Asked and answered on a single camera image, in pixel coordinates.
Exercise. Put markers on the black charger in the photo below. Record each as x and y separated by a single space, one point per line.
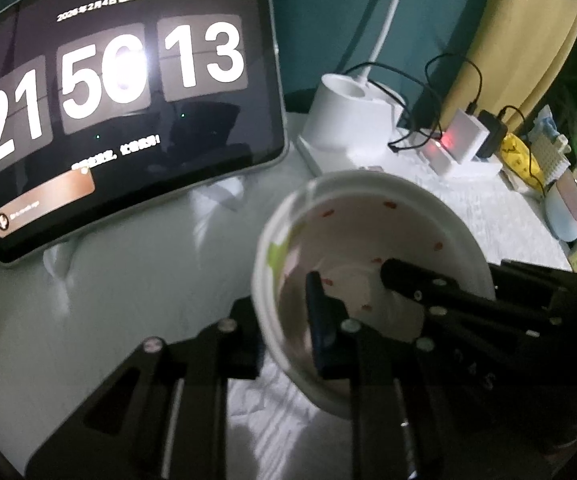
493 132

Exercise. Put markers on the white power strip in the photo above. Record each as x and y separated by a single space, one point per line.
468 167

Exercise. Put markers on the yellow curtain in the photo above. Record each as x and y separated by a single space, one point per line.
518 35

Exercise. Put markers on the white charger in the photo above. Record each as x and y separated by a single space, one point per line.
468 135

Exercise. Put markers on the clear tablet stand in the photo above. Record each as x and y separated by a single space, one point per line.
218 192

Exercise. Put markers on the white plastic basket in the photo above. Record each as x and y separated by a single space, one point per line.
551 157

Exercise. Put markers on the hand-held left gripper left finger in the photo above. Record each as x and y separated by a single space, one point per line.
241 340

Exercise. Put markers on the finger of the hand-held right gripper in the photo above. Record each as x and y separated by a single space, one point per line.
433 290
543 287

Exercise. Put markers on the green curtain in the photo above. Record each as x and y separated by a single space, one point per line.
328 20

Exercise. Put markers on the white desk lamp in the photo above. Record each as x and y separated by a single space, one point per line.
348 120

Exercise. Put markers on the light blue packet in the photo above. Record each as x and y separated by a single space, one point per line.
546 122

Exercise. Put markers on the tablet with clock display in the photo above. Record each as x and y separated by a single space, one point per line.
118 110

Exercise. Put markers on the pink strawberry print bowl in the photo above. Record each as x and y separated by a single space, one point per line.
368 220

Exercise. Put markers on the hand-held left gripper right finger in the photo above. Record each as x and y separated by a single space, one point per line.
318 320

